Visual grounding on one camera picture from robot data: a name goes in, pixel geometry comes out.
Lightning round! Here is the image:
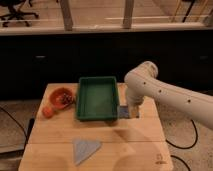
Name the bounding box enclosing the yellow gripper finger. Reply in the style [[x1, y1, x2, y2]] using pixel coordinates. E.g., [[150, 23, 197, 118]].
[[129, 106, 140, 118]]

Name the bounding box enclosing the blue sponge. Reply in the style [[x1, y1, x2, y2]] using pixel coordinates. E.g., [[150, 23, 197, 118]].
[[118, 106, 130, 119]]

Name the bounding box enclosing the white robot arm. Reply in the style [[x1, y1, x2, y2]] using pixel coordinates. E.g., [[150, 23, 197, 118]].
[[124, 61, 213, 130]]

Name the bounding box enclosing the green plastic tray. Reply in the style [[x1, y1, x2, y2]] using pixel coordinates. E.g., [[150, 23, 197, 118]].
[[76, 76, 120, 121]]

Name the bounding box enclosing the grey triangular cloth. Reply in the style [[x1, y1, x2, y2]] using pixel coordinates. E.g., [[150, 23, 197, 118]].
[[73, 139, 102, 166]]

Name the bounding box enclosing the small orange fruit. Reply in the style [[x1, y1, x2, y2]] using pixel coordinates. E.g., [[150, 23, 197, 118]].
[[42, 106, 54, 118]]

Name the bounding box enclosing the black office chair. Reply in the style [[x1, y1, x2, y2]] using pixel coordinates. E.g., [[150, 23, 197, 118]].
[[0, 0, 39, 27]]

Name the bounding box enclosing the black floor cable right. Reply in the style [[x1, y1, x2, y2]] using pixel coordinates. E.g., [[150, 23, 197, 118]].
[[165, 119, 200, 150]]

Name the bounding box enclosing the black floor cable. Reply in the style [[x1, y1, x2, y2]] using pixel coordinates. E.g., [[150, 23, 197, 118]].
[[165, 119, 200, 150], [0, 106, 28, 141]]

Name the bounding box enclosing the black floor cable left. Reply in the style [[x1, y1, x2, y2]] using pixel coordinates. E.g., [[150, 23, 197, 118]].
[[0, 106, 28, 141]]

